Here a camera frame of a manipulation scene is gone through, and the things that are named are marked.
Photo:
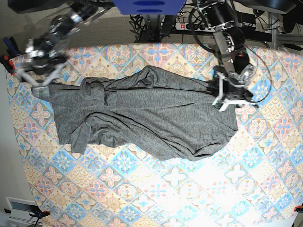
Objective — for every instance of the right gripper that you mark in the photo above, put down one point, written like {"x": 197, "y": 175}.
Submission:
{"x": 42, "y": 64}

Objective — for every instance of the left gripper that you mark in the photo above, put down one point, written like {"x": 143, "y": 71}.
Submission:
{"x": 232, "y": 86}

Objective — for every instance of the grey t-shirt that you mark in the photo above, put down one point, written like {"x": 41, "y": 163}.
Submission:
{"x": 164, "y": 114}

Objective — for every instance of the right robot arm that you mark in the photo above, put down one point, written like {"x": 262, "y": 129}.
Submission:
{"x": 82, "y": 12}

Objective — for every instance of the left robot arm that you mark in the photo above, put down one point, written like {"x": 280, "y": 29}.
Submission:
{"x": 229, "y": 39}

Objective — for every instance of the red black clamp left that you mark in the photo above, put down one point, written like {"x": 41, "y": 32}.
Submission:
{"x": 12, "y": 50}

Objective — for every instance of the power strip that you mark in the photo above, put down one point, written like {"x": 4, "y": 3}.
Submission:
{"x": 198, "y": 27}

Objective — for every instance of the patterned tablecloth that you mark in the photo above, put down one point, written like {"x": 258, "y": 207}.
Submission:
{"x": 257, "y": 178}

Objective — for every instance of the red clamp bottom right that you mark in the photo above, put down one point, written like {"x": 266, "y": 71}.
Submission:
{"x": 298, "y": 209}

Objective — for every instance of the red clamp bottom left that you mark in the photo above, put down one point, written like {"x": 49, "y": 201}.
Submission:
{"x": 39, "y": 214}

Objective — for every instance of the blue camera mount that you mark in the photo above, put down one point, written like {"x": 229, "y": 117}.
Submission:
{"x": 149, "y": 7}

